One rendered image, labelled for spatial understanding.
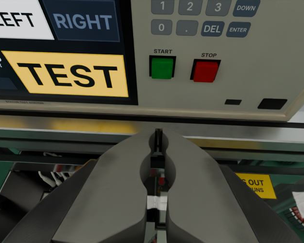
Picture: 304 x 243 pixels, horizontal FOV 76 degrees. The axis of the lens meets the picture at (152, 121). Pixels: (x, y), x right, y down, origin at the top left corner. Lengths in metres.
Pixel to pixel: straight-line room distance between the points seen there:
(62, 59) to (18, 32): 0.04
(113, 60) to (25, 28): 0.07
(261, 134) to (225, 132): 0.04
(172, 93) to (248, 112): 0.09
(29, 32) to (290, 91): 0.24
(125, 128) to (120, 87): 0.05
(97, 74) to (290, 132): 0.21
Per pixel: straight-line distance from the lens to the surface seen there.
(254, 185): 0.27
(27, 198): 0.63
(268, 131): 0.25
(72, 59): 0.19
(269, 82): 0.21
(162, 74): 0.18
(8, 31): 0.20
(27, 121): 0.26
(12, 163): 0.34
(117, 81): 0.20
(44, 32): 0.19
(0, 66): 0.23
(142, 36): 0.16
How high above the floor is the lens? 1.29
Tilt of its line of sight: 53 degrees down
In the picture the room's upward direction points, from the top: 1 degrees clockwise
